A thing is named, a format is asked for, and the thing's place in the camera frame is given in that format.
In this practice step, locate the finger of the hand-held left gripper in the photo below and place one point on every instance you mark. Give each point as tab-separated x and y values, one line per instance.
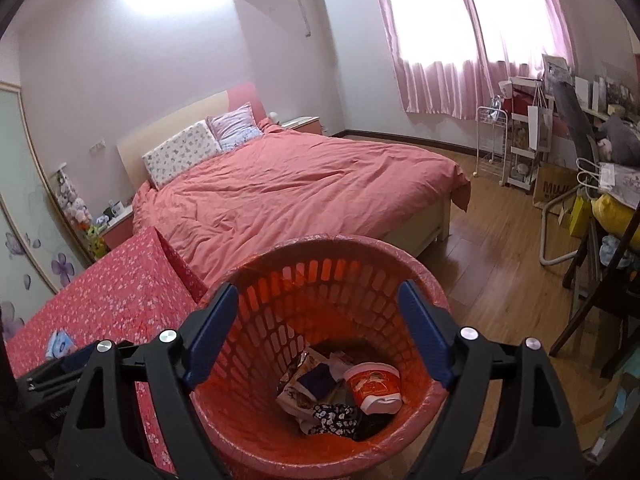
75	360

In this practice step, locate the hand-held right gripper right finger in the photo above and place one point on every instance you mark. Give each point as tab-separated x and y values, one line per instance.
425	330

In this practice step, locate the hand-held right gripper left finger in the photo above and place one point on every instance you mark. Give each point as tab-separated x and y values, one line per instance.
215	330

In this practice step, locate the blue tissue packet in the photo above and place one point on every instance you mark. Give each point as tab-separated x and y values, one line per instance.
60	345

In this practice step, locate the red instant noodle cup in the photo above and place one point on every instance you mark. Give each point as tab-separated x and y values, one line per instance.
375	385

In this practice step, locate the yellow snack bag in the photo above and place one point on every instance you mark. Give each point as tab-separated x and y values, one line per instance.
305	362

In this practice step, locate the orange plastic basket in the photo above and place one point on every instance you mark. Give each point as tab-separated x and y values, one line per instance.
300	280

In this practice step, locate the purple packet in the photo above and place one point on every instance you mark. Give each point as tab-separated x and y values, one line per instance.
319	380

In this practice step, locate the dark floral cloth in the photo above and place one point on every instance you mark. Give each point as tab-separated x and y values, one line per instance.
332	417

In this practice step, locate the pink nightstand with mug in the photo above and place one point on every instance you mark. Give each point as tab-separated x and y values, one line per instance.
117	232

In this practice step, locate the stuffed toys pile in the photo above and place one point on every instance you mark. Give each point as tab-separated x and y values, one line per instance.
75	205

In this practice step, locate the wardrobe with purple flowers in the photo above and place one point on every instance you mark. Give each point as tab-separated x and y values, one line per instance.
30	210

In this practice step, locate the white mug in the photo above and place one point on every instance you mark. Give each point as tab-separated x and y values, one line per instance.
116	207

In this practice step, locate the dark wooden chair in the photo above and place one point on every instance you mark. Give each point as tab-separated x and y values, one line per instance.
585	290

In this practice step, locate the bed with pink duvet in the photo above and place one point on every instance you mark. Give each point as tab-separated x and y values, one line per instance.
300	185

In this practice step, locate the white floral pillow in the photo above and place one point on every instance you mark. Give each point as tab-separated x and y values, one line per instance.
180	155

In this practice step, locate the white storage trolley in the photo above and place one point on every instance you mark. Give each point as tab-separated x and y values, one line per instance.
522	170

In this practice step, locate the brown paper bag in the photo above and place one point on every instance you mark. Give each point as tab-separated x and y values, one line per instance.
555	185

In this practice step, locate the striped pink pillow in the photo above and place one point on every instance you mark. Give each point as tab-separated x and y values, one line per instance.
235	127

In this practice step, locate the cream bed headboard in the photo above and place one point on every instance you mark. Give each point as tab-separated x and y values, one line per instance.
165	125

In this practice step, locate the yellow cushion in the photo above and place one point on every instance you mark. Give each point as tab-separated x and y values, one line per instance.
615	220

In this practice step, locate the tall white paper bag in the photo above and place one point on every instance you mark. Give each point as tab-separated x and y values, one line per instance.
539	127

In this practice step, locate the pink curtain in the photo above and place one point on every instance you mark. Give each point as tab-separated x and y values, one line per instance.
430	90

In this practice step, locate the cream wooden bed frame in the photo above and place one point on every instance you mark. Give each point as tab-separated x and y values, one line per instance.
425	225

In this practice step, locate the white metal tube frame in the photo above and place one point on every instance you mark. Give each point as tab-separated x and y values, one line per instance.
546	240

